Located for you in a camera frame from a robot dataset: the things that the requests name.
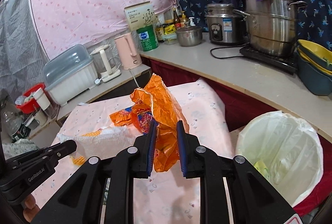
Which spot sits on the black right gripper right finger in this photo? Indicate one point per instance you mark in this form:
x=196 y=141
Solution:
x=231 y=190

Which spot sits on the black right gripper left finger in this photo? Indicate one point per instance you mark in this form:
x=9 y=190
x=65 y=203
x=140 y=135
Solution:
x=101 y=191

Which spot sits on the white paper towel wad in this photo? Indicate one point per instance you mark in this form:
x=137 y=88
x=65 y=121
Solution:
x=103 y=143

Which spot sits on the orange snack wrapper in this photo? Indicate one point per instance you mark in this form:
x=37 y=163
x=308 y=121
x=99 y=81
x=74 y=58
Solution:
x=155 y=102

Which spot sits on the white bin liner bag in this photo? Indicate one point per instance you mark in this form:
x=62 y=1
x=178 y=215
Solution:
x=286 y=150

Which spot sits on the red plastic basket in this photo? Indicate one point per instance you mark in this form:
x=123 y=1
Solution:
x=30 y=105

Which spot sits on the pink tablecloth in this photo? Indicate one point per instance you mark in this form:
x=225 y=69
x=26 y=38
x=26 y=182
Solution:
x=112 y=125

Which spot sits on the white dish box grey lid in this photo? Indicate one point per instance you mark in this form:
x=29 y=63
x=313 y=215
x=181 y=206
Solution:
x=69 y=74

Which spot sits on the white glass kettle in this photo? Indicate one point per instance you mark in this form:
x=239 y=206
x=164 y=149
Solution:
x=105 y=63

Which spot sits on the black induction cooker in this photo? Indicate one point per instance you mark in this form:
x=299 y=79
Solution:
x=287 y=64

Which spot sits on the pink electric kettle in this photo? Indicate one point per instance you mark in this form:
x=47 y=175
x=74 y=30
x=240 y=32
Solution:
x=127 y=52

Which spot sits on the stacked teal yellow basins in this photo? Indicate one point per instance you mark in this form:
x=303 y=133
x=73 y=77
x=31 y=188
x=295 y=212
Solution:
x=314 y=67

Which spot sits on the green tin can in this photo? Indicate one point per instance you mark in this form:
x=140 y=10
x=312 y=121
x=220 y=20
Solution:
x=147 y=38

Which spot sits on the steel rice cooker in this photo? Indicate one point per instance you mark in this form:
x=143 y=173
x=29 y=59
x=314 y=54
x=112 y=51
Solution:
x=224 y=26

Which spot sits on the small steel pot with lid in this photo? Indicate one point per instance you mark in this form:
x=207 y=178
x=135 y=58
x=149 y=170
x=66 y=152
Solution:
x=189 y=36

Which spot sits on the large steel steamer pot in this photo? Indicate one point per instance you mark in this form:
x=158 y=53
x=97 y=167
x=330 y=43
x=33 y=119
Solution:
x=272 y=25

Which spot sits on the yellow label jar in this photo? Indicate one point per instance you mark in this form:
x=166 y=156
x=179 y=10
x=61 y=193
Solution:
x=170 y=36

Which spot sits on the beige printed carton box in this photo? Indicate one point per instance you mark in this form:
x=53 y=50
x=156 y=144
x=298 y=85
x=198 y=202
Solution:
x=140 y=15

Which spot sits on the dark sauce bottle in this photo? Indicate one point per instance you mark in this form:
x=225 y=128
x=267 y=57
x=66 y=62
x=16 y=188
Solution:
x=176 y=20

